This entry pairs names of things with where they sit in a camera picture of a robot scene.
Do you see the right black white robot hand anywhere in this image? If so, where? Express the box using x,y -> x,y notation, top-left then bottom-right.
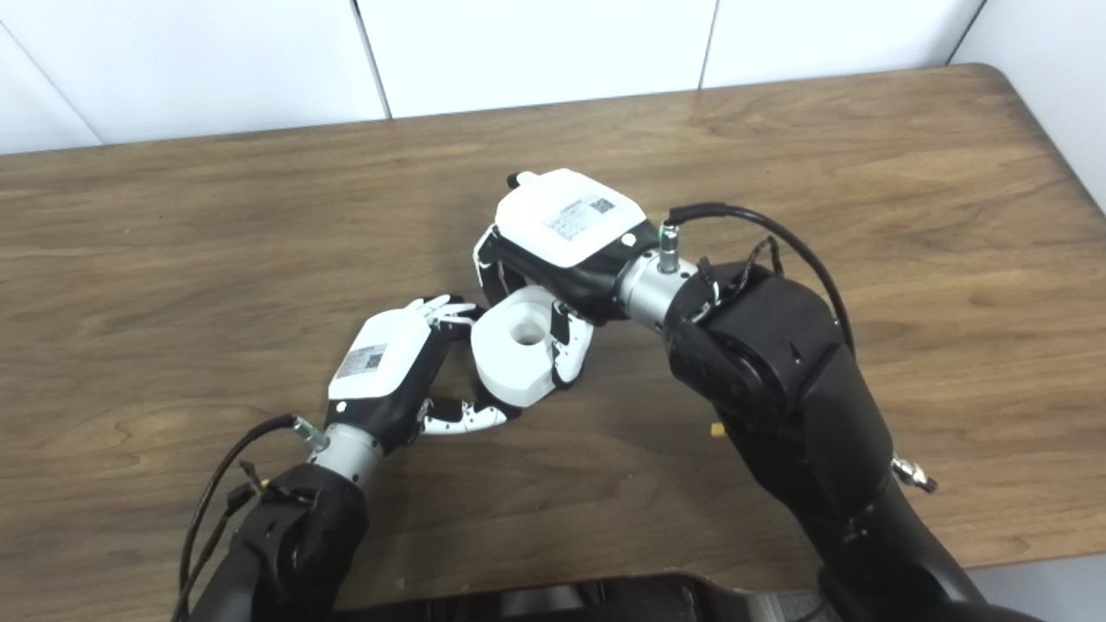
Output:
473,168 -> 662,390

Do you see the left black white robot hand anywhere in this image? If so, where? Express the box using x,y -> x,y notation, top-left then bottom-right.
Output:
327,295 -> 511,454

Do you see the round white piece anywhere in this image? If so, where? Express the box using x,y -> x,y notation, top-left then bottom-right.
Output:
469,287 -> 571,409

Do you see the black robot torso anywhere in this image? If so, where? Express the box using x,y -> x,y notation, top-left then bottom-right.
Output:
337,572 -> 822,622

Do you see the silver plug connector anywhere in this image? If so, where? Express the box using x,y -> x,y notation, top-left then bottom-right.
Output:
890,455 -> 939,495

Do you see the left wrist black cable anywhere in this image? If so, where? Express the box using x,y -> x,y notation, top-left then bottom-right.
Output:
173,413 -> 329,622

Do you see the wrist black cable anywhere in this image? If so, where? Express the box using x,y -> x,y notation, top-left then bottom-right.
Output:
665,203 -> 856,355
173,413 -> 329,622

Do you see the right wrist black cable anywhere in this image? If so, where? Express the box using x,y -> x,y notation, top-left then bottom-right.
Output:
665,203 -> 856,355

